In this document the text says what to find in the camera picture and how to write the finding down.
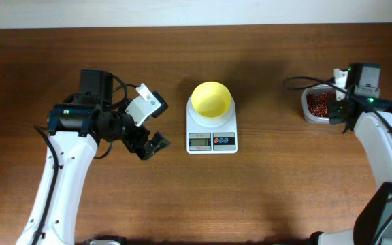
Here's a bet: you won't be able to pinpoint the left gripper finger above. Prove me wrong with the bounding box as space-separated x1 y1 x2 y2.
150 132 171 150
137 143 165 161

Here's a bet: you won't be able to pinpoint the clear plastic container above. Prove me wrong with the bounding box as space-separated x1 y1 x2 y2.
301 85 336 124

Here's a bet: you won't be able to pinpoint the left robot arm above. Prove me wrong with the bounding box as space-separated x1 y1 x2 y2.
17 69 170 244

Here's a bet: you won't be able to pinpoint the yellow bowl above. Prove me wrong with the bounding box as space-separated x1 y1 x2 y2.
191 81 232 118

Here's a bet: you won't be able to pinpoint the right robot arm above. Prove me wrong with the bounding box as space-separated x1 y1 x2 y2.
310 63 392 245

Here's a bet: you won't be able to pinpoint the red adzuki beans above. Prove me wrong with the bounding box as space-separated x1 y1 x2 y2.
306 92 336 118

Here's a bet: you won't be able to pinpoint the white digital kitchen scale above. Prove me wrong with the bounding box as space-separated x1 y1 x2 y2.
186 98 238 154

